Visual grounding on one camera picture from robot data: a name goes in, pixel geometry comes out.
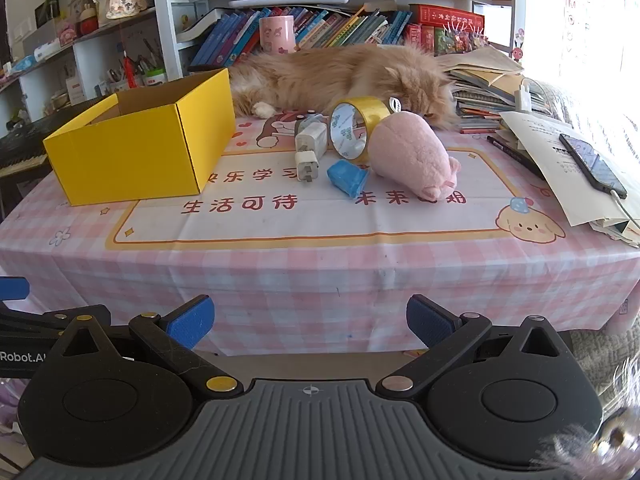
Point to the thick red book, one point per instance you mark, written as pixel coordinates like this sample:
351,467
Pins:
445,16

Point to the pen holder cup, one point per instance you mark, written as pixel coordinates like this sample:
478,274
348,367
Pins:
118,79

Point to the black pen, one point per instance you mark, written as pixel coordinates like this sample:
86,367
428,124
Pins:
515,154

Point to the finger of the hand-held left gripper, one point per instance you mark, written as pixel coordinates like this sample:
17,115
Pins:
12,287
30,321

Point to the red round ornament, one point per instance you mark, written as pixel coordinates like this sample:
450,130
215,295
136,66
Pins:
90,24

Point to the pink plush toy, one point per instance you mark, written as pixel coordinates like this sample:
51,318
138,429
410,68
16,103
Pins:
410,152

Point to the white shelf unit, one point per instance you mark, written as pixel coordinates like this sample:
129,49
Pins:
162,10

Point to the black smartphone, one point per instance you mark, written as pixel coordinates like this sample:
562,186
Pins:
592,165

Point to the small white bottle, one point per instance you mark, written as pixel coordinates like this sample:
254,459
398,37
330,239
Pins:
394,105

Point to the white box with red label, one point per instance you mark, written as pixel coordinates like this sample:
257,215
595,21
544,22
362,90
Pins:
75,91

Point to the white paper sheet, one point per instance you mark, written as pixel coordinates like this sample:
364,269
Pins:
555,170

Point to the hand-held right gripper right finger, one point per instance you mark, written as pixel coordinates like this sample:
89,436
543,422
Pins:
427,319

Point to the blue plastic sharpener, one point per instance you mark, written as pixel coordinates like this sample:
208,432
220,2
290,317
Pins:
347,178

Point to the row of colourful books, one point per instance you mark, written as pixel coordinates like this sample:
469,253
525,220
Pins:
320,25

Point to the wall poster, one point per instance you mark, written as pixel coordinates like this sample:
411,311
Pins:
580,15

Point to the black keyboard piano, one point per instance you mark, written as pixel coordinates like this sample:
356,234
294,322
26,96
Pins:
20,150

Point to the white tissue pack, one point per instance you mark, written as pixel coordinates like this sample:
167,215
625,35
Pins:
47,50

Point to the orange fluffy cat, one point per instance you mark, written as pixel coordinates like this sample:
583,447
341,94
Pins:
325,77

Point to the yellow cardboard box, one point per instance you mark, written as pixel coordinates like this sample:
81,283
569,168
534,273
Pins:
140,160

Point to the white green cup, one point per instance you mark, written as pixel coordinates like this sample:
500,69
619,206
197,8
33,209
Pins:
155,79

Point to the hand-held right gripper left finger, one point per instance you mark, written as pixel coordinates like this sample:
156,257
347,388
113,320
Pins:
190,319

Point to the beige bowl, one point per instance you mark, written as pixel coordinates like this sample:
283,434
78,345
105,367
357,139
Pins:
60,101

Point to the white charger plug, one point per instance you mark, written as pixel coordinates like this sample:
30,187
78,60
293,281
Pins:
306,167
312,138

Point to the pink mug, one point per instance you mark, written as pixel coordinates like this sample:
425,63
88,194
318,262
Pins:
277,35

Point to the yellow tape roll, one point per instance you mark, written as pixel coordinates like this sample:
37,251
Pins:
371,110

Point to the white light bar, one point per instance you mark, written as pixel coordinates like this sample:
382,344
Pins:
287,0

